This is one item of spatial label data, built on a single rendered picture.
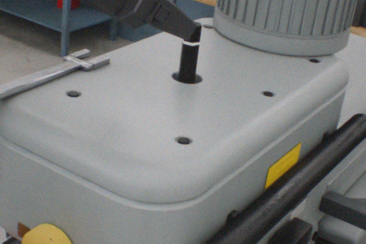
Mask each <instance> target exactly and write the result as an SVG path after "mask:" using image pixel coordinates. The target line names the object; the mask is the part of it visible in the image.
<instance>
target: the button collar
mask: <svg viewBox="0 0 366 244"><path fill-rule="evenodd" d="M22 244H72V243H71V242H70V240H69V239H68V237H67V235H66V234H65V233H64V232H63V231H62V230H60V229H59V228H57V227H55V226H53V225H52V224H49V223H42V224H40V225H39V226H37V227H36V228H33V229H32V230H30V231H28V232H27V233H26V234H25V236H24V238H23V241H22Z"/></svg>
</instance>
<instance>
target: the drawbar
mask: <svg viewBox="0 0 366 244"><path fill-rule="evenodd" d="M195 23H197V27H196V29H195V30H194V32H193V34H192V35H191V37H190V38H189V40H188V41H187V40H185V39H184V41H186V42H188V43H199V41H200V37H201V28H202V26H201V24H200V23H199V22H195ZM199 46H200V45H195V46H190V45H186V44H184V43H183V41H182V49H181V54H180V64H179V70H178V79H177V82H180V83H185V84H194V83H195V77H196V69H197V60H198V51H199Z"/></svg>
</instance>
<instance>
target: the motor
mask: <svg viewBox="0 0 366 244"><path fill-rule="evenodd" d="M356 4H357V0H216V5H215V9H214V17H213V24H214V26H215V28H216V29H217V31H219V32H220V33H221V34H222V35H223V36H225V37H226V38H228V39H230V40H232V41H234V42H235V43H238V44H239V45H242V46H246V47H249V48H251V49H256V50H260V51H264V52H268V53H273V54H281V55H284V56H290V57H323V56H327V55H330V54H334V53H336V52H338V51H341V50H342V49H344V48H345V47H346V46H347V44H348V39H349V34H350V31H351V25H352V22H353V17H354V14H355V9H356Z"/></svg>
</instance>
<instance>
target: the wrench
mask: <svg viewBox="0 0 366 244"><path fill-rule="evenodd" d="M89 57H90V50H87V49H83V50H80V51H77V52H75V53H72V54H69V56H67V57H64V58H63V62H62V63H59V64H56V65H53V66H51V67H49V68H47V69H43V70H40V71H38V72H35V73H32V74H29V75H26V76H24V77H21V78H17V79H15V80H14V81H11V82H8V83H4V84H2V85H0V100H3V99H5V98H8V97H11V96H14V95H16V94H19V93H22V92H24V91H26V90H28V89H31V88H34V87H36V86H39V85H42V84H44V83H47V82H50V81H53V80H54V79H56V78H59V77H62V76H64V75H67V74H70V73H73V72H75V71H78V70H80V69H81V70H85V71H90V70H95V69H98V68H100V67H101V66H104V65H107V64H109V63H110V58H108V57H99V58H97V59H94V60H91V61H89V62H85V61H83V59H86V58H89Z"/></svg>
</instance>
